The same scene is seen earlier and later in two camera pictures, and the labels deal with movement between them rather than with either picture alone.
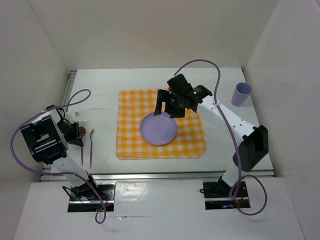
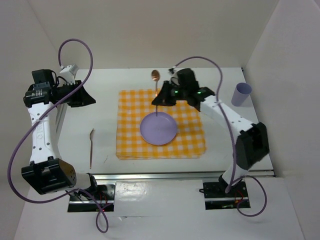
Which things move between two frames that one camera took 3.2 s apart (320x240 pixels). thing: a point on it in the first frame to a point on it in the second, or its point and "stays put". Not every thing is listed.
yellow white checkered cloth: [135, 105] stays put
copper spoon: [81, 132] to [155, 76]
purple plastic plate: [159, 129] stays put
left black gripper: [77, 141] to [82, 98]
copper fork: [90, 147] stays put
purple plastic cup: [242, 91] stays put
